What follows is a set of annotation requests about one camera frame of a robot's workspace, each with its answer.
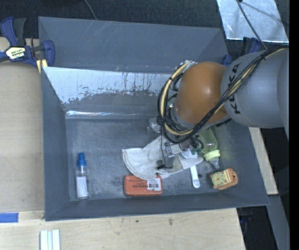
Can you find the orange toy clock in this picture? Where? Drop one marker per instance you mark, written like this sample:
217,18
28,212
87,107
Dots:
223,179

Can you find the clear spray bottle blue cap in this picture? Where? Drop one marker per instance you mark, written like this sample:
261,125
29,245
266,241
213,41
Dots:
82,181

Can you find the orange flat box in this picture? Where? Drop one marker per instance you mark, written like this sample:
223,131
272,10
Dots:
139,186

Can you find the white cloth glove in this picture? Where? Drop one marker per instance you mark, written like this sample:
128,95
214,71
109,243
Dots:
141,160

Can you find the grey metal bin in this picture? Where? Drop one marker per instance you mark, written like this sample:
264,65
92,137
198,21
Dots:
107,139

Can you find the yellow-green baby bottle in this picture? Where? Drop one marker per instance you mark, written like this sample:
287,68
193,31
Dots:
211,144

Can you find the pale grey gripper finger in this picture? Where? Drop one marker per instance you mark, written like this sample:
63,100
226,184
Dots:
170,160

